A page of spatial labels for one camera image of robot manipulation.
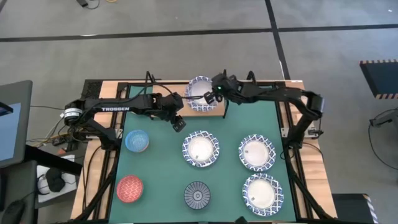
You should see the black desk bar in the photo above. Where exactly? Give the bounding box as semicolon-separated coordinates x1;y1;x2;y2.
24;144;84;175

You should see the grey monitor blue screen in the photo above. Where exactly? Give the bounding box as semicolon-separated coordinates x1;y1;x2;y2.
0;80;34;169

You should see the black box white striped edge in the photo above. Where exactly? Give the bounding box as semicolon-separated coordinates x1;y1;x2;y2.
331;193;379;224

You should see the red zigzag bowl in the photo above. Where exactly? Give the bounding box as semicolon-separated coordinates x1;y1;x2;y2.
116;174;144;204

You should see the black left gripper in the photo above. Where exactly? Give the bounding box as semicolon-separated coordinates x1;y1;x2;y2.
161;92;187;133

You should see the grey floor device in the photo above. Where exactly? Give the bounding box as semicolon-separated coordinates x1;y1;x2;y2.
369;108;398;128

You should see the small black connector box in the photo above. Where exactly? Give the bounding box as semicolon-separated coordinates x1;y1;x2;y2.
307;128;325;138

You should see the blue bowl orange outside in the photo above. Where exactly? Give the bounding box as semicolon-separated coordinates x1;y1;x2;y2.
124;129;150;153

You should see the black perforated panel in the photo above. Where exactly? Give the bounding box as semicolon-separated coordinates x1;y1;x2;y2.
81;79;104;101

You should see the black table frame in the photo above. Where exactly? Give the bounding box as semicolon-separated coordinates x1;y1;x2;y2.
73;70;335;224

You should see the green table mat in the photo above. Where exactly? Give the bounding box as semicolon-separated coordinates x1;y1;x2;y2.
108;84;297;223

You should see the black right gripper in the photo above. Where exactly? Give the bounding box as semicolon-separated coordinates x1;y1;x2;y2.
203;73;240;105

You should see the black computer mouse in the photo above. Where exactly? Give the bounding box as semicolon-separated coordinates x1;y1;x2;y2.
1;200;26;224

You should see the white paper sheet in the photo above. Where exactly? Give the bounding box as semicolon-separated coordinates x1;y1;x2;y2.
36;154;78;203

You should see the dark platform orange striped edge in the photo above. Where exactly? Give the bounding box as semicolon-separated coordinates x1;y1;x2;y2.
359;58;398;100

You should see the white bowl blue patterned rim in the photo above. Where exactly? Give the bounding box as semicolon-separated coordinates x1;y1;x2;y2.
238;134;277;172
182;130;220;168
242;172;285;217
185;75;219;113

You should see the dark radial bowl red outside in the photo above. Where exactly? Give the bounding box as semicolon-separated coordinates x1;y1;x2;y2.
183;180;211;210

